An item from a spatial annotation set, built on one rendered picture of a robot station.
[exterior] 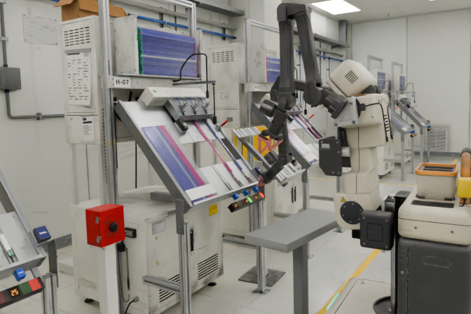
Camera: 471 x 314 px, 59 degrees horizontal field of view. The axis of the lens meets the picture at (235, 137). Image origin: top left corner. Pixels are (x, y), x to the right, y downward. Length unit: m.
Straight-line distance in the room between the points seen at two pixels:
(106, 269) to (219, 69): 2.21
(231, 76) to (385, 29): 6.78
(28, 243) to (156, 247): 0.95
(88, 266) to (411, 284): 1.82
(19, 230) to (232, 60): 2.46
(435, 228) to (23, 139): 3.05
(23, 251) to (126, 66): 1.24
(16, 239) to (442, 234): 1.47
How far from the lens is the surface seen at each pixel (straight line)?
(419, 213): 1.69
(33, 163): 3.79
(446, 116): 9.69
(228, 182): 2.37
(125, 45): 2.46
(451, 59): 9.70
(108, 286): 1.98
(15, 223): 1.63
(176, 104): 2.52
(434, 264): 1.75
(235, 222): 3.73
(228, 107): 3.61
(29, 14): 3.86
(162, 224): 2.39
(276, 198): 3.49
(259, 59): 3.58
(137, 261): 2.41
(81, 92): 2.57
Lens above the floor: 1.21
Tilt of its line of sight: 5 degrees down
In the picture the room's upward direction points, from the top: 2 degrees counter-clockwise
